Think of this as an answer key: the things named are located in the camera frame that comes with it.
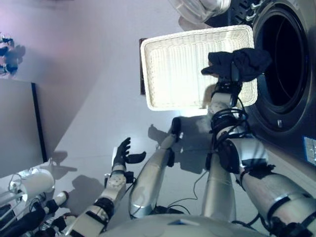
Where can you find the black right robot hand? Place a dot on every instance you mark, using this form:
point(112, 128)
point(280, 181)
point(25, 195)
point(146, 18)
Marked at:
point(234, 74)

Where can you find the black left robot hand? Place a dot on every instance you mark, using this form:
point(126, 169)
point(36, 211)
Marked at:
point(121, 158)

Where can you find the black garment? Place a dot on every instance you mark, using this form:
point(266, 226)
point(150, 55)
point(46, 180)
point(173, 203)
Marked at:
point(247, 64)

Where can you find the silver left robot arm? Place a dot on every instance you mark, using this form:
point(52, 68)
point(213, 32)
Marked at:
point(111, 187)

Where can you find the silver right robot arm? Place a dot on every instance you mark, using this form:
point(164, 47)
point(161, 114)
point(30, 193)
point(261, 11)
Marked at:
point(251, 150)

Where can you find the dark grey washing machine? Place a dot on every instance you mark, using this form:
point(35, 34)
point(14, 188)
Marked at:
point(306, 111)

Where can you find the washing machine label sticker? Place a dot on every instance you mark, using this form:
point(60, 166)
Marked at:
point(309, 148)

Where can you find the silver left robot leg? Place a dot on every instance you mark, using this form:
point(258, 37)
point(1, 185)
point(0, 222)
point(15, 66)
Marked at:
point(148, 182)

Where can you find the silver robot leg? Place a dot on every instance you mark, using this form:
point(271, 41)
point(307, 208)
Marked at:
point(148, 182)
point(217, 192)

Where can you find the white wicker laundry basket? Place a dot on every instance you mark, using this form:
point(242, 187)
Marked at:
point(172, 74)

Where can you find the white sneaker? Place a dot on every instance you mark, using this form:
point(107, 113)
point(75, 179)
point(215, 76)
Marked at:
point(60, 198)

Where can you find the white cylinder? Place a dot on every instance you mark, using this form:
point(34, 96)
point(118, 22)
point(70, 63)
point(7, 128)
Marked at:
point(39, 182)

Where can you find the grey robot torso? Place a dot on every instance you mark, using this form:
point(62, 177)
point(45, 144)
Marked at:
point(177, 227)

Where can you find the silver right robot leg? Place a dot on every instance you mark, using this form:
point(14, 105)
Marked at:
point(217, 192)

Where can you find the grey partition panel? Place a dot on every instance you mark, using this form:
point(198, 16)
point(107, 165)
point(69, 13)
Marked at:
point(17, 118)

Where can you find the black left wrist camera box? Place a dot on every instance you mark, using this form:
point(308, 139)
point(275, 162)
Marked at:
point(129, 177)

